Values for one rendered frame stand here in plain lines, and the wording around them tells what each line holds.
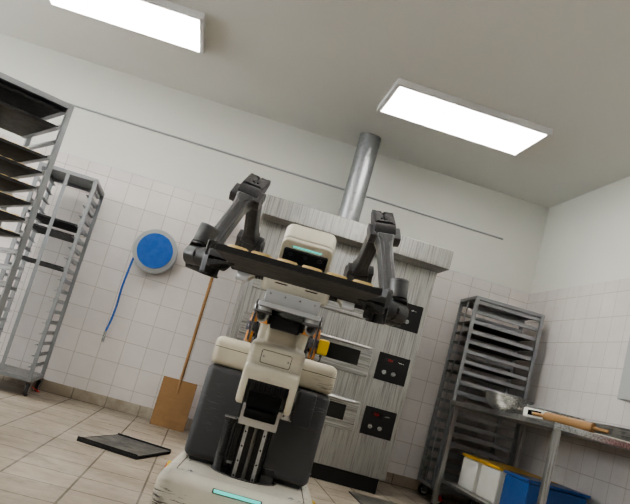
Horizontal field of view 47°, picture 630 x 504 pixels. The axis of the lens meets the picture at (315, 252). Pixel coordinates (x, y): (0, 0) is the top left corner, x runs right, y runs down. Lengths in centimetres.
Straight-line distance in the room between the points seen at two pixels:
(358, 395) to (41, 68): 416
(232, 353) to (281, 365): 33
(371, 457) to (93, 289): 288
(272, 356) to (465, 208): 475
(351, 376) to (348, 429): 41
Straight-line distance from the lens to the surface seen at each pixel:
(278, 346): 293
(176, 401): 657
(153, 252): 675
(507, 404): 608
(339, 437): 596
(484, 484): 584
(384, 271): 236
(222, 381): 317
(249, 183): 254
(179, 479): 290
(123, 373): 687
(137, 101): 723
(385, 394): 601
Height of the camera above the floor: 75
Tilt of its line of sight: 9 degrees up
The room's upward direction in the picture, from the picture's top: 16 degrees clockwise
